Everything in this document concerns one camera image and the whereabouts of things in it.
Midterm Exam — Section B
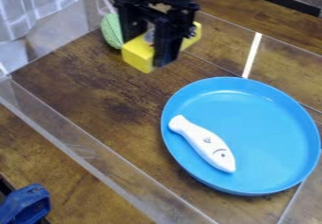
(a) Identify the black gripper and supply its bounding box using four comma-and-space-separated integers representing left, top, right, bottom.
115, 0, 200, 68

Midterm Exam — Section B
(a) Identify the yellow toy brick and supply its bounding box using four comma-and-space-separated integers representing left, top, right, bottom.
120, 22, 203, 73

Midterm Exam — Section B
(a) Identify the blue round tray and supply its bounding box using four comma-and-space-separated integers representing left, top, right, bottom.
160, 77, 320, 196

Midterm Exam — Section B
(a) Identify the green toy vegetable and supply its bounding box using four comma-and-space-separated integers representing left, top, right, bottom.
100, 13, 123, 49

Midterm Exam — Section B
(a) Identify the grey checkered cloth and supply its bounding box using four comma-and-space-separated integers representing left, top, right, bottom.
0, 0, 117, 43

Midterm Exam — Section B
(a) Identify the black bar in background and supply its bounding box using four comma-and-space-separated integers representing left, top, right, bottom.
264, 0, 322, 17

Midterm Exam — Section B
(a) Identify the white wooden toy fish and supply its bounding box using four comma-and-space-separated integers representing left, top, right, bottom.
168, 115, 236, 173

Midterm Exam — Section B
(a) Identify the clear acrylic enclosure wall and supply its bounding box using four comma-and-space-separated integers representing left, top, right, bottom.
0, 0, 322, 224

